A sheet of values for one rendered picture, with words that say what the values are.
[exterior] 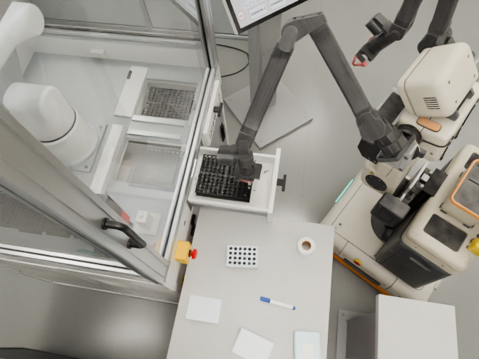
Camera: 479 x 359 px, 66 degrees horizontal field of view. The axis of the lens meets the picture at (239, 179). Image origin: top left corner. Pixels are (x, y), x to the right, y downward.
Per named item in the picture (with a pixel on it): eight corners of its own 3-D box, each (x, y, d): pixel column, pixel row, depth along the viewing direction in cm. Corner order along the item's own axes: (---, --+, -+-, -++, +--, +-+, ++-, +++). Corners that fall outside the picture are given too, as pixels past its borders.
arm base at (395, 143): (398, 161, 116) (417, 135, 119) (385, 142, 113) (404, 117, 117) (377, 162, 124) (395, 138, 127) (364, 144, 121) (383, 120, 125)
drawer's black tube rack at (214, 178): (255, 167, 159) (255, 159, 153) (249, 204, 152) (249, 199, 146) (205, 160, 162) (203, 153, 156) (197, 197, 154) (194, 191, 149)
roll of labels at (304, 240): (316, 244, 151) (318, 241, 148) (309, 259, 149) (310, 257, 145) (301, 236, 153) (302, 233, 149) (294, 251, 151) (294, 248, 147)
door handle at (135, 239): (150, 242, 94) (125, 219, 76) (147, 252, 93) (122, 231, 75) (132, 239, 94) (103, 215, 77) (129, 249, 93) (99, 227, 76)
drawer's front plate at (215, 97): (221, 95, 178) (219, 80, 168) (209, 147, 166) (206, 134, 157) (217, 94, 178) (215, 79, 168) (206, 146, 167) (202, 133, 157)
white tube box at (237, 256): (258, 248, 152) (258, 246, 148) (257, 268, 148) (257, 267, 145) (228, 247, 153) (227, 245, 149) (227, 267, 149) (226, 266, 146)
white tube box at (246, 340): (273, 343, 137) (274, 343, 132) (264, 367, 134) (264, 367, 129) (242, 328, 139) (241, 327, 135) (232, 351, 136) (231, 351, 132)
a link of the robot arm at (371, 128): (320, 1, 98) (318, -3, 107) (276, 30, 104) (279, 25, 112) (390, 134, 114) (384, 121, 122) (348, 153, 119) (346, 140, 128)
